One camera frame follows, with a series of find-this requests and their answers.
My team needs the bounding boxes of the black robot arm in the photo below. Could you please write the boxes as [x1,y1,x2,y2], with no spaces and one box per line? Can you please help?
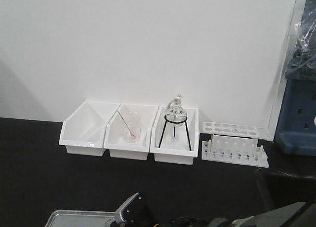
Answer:
[171,201,316,227]

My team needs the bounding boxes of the glass beaker in bin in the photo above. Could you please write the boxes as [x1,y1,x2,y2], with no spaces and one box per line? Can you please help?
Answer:
[121,109,141,143]

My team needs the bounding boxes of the silver metal tray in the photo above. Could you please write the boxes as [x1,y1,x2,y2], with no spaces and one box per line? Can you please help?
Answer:
[45,210,115,227]

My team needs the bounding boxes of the round glass flask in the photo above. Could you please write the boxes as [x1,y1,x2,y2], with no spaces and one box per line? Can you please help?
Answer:
[165,94,188,126]

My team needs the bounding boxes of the white bin right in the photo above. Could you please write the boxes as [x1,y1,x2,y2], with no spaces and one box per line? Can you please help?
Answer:
[150,106,199,165]

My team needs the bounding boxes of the white bin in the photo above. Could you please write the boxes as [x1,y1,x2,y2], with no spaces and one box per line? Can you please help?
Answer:
[104,103,159,160]
[150,106,199,165]
[59,101,120,156]

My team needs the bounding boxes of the glass stirring rod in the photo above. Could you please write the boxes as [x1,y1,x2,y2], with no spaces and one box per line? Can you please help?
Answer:
[117,111,136,138]

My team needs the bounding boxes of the white bin middle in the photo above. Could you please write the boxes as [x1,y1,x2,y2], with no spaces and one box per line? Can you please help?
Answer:
[104,103,159,160]

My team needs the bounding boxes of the white bin left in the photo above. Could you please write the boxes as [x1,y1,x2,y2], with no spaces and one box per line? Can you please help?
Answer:
[59,101,120,156]

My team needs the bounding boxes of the white test tube rack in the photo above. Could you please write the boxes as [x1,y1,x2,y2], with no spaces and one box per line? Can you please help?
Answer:
[201,121,272,168]

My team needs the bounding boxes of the blue pegboard drying rack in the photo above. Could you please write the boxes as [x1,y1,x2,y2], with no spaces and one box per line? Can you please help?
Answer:
[274,0,316,155]

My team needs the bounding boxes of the black lab sink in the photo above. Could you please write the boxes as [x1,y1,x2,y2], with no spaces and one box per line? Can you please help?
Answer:
[255,168,316,210]

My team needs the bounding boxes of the plastic bag on pegboard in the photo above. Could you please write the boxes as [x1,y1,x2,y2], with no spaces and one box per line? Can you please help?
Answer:
[285,0,316,81]

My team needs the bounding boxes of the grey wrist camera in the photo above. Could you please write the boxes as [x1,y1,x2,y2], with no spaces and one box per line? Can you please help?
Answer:
[114,192,146,226]

